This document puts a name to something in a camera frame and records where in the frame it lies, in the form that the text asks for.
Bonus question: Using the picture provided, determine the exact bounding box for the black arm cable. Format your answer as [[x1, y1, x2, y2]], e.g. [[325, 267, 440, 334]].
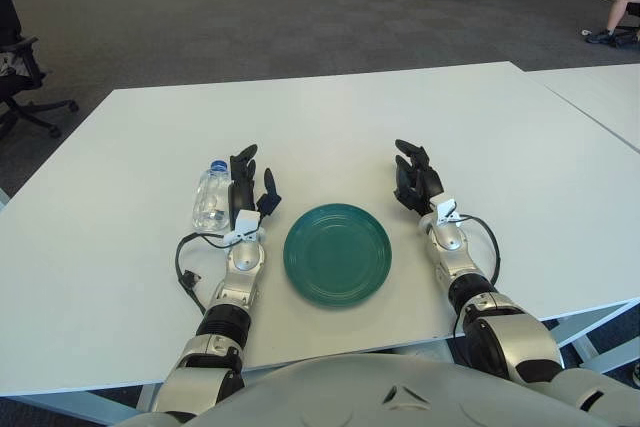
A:
[[452, 214, 501, 341], [174, 231, 236, 317]]

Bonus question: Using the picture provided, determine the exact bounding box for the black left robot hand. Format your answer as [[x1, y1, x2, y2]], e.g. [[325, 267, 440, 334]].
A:
[[227, 143, 283, 222]]

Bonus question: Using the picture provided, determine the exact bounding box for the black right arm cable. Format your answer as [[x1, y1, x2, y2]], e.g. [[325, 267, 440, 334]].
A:
[[452, 214, 501, 341]]

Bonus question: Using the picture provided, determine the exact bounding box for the black office chair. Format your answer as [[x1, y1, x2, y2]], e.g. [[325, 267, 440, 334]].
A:
[[0, 0, 80, 141]]

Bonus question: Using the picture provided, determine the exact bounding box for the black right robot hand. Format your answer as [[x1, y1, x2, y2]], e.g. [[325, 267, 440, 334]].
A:
[[392, 138, 446, 216]]

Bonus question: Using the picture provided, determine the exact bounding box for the green ribbed plate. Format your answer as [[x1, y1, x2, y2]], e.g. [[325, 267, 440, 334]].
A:
[[282, 202, 393, 309]]

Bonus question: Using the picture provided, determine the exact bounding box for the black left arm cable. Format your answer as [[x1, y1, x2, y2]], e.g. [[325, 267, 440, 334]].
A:
[[174, 231, 236, 317]]

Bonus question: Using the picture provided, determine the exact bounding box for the grey robot torso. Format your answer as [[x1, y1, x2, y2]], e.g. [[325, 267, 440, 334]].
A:
[[114, 352, 591, 427]]

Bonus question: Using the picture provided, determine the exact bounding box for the clear plastic water bottle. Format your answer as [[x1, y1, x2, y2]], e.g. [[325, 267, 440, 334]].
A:
[[192, 159, 234, 234]]

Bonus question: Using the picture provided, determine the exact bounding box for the seated person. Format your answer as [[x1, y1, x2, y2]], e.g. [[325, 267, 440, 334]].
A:
[[584, 0, 640, 46]]

